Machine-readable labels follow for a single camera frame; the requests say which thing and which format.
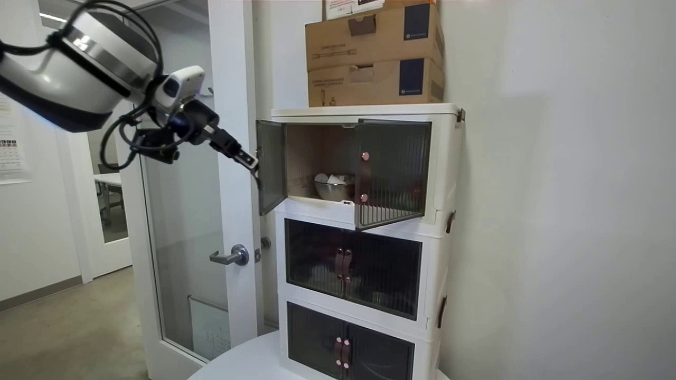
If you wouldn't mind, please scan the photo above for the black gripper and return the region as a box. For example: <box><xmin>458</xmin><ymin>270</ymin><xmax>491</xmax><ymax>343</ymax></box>
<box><xmin>168</xmin><ymin>99</ymin><xmax>262</xmax><ymax>175</ymax></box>

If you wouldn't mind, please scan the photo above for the white stacked storage cabinet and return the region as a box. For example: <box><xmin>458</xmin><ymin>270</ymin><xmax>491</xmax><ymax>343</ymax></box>
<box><xmin>268</xmin><ymin>101</ymin><xmax>467</xmax><ymax>380</ymax></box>

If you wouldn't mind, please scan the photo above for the white glass panel door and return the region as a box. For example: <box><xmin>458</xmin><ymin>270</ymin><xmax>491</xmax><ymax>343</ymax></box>
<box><xmin>119</xmin><ymin>0</ymin><xmax>267</xmax><ymax>380</ymax></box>

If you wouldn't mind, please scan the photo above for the grey white small object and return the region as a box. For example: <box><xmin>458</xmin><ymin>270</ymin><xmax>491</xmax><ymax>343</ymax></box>
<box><xmin>314</xmin><ymin>168</ymin><xmax>358</xmax><ymax>202</ymax></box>

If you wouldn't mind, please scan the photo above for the white door with window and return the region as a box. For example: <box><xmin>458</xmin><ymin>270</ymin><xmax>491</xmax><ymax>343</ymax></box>
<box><xmin>61</xmin><ymin>131</ymin><xmax>136</xmax><ymax>282</ymax></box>

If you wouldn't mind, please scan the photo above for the silver lever door handle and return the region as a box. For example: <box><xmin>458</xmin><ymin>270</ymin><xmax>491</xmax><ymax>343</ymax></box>
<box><xmin>207</xmin><ymin>242</ymin><xmax>251</xmax><ymax>270</ymax></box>

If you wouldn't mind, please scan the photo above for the white wall poster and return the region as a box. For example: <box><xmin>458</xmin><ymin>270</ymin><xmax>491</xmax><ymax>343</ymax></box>
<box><xmin>0</xmin><ymin>97</ymin><xmax>35</xmax><ymax>187</ymax></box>

